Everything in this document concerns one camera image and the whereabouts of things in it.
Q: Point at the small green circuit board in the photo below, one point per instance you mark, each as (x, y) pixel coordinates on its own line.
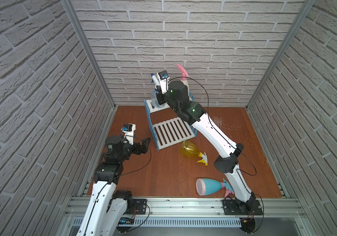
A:
(126, 221)

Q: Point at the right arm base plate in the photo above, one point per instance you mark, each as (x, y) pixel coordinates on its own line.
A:
(236, 207)

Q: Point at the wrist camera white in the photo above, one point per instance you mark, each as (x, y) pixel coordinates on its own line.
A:
(163, 79)
(128, 130)

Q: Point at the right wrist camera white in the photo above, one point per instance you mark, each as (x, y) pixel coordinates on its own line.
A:
(163, 79)

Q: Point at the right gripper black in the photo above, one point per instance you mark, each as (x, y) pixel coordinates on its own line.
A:
(160, 99)

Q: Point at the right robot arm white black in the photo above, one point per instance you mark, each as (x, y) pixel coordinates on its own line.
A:
(229, 151)

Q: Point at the black round connector box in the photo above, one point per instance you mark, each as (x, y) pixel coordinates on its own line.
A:
(248, 225)

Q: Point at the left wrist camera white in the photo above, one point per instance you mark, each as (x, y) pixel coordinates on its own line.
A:
(128, 130)

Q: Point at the teal pink spray bottle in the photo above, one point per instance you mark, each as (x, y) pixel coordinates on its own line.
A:
(206, 187)

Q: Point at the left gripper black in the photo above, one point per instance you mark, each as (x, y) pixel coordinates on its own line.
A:
(138, 147)

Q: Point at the clear blue spray bottle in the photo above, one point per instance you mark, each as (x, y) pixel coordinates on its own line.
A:
(154, 99)

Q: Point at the yellow spray bottle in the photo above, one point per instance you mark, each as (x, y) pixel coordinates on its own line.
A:
(189, 149)

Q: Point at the blue white wooden shelf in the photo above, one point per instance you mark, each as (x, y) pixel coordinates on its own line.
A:
(169, 132)

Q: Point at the aluminium front rail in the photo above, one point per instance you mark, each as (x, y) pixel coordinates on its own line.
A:
(196, 213)

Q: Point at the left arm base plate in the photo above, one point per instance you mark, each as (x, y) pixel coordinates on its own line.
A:
(136, 207)

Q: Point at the white pink spray bottle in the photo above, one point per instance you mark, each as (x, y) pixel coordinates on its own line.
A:
(184, 76)

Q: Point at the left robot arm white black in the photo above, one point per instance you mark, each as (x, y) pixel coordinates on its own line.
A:
(107, 206)

